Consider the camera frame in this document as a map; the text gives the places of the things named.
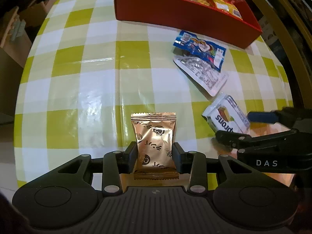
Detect white wafer pack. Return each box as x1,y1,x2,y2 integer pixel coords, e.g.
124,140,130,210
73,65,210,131
202,93,250,134

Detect gold foil snack packet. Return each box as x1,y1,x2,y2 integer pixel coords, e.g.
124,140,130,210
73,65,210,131
131,112,179,180

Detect silver white foil pouch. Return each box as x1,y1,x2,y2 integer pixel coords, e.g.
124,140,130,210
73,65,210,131
174,56,229,97

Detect blue snack packet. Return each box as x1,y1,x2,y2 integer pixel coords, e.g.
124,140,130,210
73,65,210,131
173,30,226,72

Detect red yellow snack bag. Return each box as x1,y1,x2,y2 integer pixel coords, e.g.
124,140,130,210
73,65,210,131
212,0,242,19

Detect green checked tablecloth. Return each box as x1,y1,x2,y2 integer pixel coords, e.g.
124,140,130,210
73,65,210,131
13,0,295,191

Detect red cardboard box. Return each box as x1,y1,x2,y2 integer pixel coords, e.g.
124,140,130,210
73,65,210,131
114,0,262,49

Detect cardboard box under counter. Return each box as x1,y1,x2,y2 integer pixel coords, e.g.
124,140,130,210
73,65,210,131
19,0,58,27

